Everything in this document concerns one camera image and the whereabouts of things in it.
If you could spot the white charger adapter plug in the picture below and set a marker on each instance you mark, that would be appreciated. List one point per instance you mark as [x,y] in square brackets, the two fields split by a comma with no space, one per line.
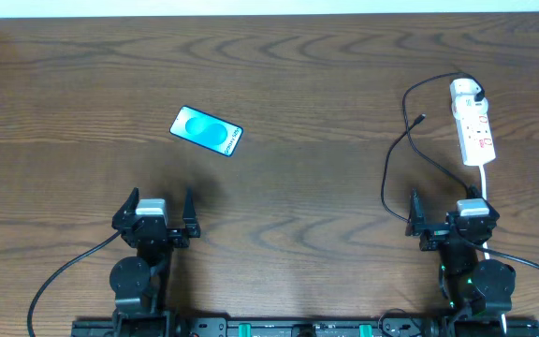
[464,86]

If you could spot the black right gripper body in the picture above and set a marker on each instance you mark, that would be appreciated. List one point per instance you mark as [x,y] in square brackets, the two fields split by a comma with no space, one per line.
[450,235]

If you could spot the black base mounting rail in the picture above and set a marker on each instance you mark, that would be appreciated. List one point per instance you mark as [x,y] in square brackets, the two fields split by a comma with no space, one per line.
[221,327]

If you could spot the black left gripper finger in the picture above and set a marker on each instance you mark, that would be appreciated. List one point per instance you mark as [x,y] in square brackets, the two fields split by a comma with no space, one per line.
[129,206]
[189,215]

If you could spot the white power strip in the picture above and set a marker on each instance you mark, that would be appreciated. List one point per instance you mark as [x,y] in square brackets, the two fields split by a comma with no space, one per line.
[475,137]

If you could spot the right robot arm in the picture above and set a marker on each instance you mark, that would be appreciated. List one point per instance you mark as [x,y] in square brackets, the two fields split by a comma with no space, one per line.
[479,287]

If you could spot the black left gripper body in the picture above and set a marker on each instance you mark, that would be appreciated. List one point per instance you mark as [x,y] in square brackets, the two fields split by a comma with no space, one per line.
[154,232]

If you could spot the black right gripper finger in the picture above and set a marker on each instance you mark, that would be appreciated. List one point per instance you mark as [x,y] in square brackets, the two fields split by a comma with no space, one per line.
[417,214]
[473,192]

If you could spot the blue Galaxy smartphone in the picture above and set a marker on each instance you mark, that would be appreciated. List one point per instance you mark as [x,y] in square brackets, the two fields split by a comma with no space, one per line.
[207,131]

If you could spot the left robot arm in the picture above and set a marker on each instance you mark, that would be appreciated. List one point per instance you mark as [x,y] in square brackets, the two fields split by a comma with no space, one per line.
[139,281]

